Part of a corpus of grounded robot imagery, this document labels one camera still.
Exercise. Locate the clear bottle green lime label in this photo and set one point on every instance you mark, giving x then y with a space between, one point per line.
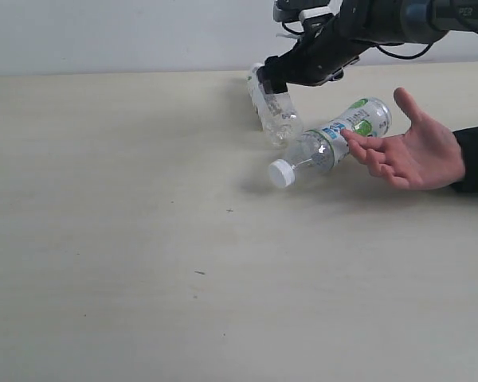
321 149

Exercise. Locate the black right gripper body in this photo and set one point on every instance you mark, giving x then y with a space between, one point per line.
330 42

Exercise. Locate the open human hand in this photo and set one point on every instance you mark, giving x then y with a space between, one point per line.
426 157

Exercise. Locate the black sleeved forearm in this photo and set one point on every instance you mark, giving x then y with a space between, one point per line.
468 142

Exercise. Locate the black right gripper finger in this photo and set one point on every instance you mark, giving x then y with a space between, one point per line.
277 72

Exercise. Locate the clear ribbed water bottle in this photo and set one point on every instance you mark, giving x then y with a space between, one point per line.
279 119

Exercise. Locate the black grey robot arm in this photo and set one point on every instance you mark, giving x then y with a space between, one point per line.
394 23

